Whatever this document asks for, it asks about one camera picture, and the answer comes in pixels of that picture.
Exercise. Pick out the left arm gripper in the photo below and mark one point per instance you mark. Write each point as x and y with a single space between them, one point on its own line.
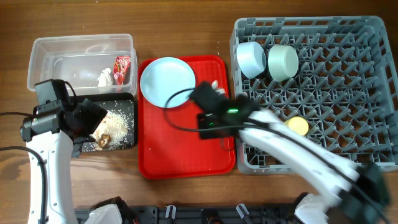
94 114

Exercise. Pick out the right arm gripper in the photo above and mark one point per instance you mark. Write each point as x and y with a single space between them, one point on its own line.
202 132

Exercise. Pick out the food scraps with rice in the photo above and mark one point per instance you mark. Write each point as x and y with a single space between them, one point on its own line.
113 133

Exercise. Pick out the white tissue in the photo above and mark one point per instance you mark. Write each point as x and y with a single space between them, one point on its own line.
105 78

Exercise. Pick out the light blue plate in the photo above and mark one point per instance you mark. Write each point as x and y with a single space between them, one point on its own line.
164 77

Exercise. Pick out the red snack wrapper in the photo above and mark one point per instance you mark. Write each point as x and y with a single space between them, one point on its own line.
121 69

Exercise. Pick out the light blue bowl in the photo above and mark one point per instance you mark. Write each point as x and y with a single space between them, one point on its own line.
251 59

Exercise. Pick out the yellow cup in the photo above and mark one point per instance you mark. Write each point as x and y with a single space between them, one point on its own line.
298 125

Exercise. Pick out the light green bowl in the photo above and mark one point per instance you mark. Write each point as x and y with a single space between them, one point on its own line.
283 62

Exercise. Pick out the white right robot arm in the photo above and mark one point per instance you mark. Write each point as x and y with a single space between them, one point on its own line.
347 192

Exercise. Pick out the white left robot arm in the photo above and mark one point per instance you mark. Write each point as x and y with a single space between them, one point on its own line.
53 136

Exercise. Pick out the black food waste tray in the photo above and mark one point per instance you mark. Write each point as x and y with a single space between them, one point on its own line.
122 102

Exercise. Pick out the clear plastic waste bin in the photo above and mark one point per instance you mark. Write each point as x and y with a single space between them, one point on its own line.
80 59

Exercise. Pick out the grey dishwasher rack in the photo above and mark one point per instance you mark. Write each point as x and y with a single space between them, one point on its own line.
345 87

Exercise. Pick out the red serving tray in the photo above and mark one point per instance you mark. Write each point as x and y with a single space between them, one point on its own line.
165 152

